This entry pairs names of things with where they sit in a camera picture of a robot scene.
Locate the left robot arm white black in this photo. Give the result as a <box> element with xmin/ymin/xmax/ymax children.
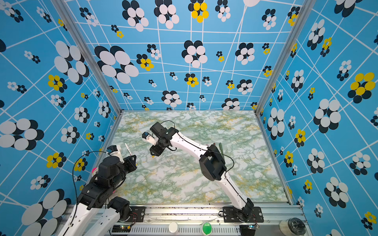
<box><xmin>58</xmin><ymin>155</ymin><xmax>138</xmax><ymax>236</ymax></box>

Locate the plush toy pink green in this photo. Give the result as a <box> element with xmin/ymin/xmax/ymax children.
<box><xmin>91</xmin><ymin>167</ymin><xmax>98</xmax><ymax>179</ymax></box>

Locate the white push button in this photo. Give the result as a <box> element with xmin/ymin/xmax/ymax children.
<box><xmin>168</xmin><ymin>222</ymin><xmax>179</xmax><ymax>234</ymax></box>

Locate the green push button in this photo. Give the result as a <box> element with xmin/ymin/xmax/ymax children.
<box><xmin>201</xmin><ymin>222</ymin><xmax>213</xmax><ymax>236</ymax></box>

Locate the tape roll spool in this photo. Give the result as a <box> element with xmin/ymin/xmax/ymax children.
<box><xmin>279</xmin><ymin>218</ymin><xmax>307</xmax><ymax>236</ymax></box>

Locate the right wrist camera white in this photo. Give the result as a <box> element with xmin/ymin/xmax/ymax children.
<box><xmin>142</xmin><ymin>132</ymin><xmax>157</xmax><ymax>145</ymax></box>

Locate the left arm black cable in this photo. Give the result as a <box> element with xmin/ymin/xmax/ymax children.
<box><xmin>69</xmin><ymin>151</ymin><xmax>111</xmax><ymax>228</ymax></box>

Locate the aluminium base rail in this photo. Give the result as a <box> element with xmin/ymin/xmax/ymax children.
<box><xmin>56</xmin><ymin>203</ymin><xmax>313</xmax><ymax>236</ymax></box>

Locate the left aluminium corner post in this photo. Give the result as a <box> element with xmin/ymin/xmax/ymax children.
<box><xmin>52</xmin><ymin>1</ymin><xmax>122</xmax><ymax>116</ymax></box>

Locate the aluminium corner post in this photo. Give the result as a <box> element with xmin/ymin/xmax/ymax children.
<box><xmin>256</xmin><ymin>0</ymin><xmax>316</xmax><ymax>116</ymax></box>
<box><xmin>52</xmin><ymin>1</ymin><xmax>122</xmax><ymax>116</ymax></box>

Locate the right aluminium corner post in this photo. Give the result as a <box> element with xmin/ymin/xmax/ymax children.
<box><xmin>256</xmin><ymin>0</ymin><xmax>316</xmax><ymax>116</ymax></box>

